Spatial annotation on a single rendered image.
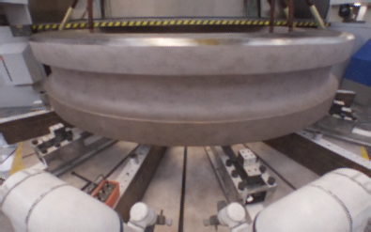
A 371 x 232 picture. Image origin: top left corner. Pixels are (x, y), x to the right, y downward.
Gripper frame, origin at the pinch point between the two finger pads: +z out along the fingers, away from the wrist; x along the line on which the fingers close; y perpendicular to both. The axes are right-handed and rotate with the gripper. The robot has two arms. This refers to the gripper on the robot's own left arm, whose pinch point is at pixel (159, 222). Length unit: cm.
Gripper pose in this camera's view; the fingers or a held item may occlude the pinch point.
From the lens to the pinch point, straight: 129.9
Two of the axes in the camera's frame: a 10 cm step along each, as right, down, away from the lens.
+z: 1.8, 6.2, 7.6
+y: 1.1, -7.8, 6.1
